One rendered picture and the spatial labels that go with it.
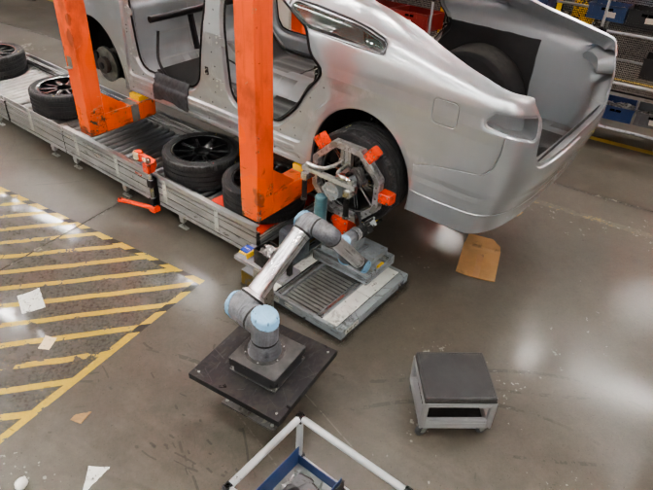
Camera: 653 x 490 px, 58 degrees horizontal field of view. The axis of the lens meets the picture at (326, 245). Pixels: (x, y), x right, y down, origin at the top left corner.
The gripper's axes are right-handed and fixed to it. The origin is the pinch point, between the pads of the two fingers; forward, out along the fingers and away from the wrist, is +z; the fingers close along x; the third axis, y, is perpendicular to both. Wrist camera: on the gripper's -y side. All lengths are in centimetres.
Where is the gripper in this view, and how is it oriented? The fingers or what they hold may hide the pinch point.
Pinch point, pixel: (373, 217)
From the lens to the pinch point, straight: 398.9
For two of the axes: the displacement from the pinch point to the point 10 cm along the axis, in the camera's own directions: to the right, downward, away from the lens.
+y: 5.2, 8.5, 0.7
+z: 6.2, -4.4, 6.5
